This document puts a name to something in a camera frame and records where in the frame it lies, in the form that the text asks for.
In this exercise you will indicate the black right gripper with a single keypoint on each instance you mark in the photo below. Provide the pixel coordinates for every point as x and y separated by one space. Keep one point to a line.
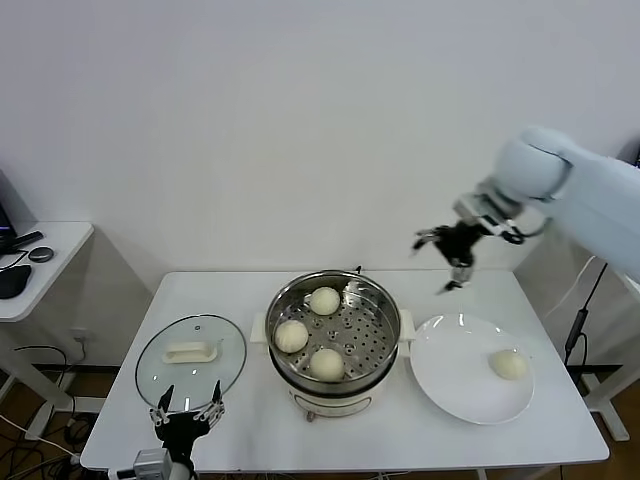
462 242

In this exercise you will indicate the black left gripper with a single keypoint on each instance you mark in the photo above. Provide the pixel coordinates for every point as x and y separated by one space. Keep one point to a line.
182 430

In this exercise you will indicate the glass pot lid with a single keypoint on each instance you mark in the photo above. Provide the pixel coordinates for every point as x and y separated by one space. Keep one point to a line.
190 360

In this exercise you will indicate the white steamed baozi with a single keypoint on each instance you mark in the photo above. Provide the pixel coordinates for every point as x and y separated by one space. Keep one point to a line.
291 336
327 364
508 364
325 301

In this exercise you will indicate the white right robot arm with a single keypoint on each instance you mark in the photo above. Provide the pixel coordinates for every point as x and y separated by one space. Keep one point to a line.
570 190

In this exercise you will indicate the steel steamer basket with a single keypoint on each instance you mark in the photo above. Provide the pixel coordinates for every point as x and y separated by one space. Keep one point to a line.
360 325

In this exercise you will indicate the white round plate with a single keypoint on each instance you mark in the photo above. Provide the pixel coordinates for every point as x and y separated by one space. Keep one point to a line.
460 370

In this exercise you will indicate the cream electric cooking pot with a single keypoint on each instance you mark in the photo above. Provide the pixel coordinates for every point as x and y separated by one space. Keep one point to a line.
335 400

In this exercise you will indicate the white side desk with monitor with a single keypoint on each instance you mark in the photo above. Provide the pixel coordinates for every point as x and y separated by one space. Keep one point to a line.
55 260

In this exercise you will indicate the white side desk with laptop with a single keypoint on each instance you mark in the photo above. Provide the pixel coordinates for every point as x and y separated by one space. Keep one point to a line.
612 360

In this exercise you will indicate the round dark grey puck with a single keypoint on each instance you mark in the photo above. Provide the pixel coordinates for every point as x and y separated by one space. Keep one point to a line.
42 253

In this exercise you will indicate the black remote control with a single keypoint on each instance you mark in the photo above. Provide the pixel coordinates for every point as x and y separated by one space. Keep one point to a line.
27 239

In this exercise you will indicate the black computer monitor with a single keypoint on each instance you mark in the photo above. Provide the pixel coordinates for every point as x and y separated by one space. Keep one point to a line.
5 210

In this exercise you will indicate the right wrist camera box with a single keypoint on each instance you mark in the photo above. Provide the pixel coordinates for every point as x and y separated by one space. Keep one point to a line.
482 210

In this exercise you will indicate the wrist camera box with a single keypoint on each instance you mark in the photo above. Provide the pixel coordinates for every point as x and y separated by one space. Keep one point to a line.
482 210
151 462

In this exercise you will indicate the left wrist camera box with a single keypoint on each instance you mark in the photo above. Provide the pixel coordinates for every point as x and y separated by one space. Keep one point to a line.
151 462

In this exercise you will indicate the white wall socket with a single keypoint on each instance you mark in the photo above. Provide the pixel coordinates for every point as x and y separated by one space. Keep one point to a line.
80 340

